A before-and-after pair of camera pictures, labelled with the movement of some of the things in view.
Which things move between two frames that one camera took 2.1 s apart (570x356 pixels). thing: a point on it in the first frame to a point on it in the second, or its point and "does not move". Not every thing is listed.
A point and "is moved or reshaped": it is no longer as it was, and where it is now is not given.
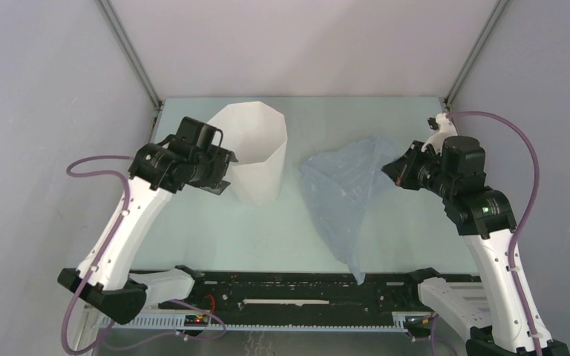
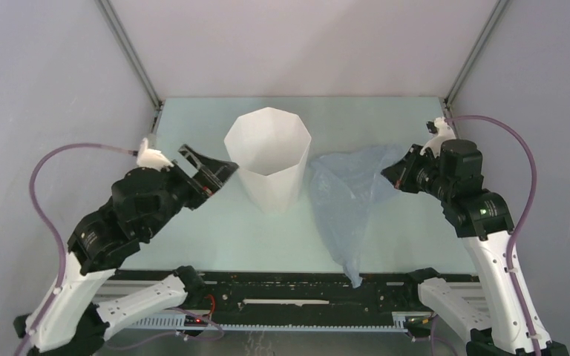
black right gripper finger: x=412 y=156 does not move
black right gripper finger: x=398 y=171 does not move
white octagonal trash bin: x=256 y=133 is moved or reshaped
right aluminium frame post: x=449 y=96 does not move
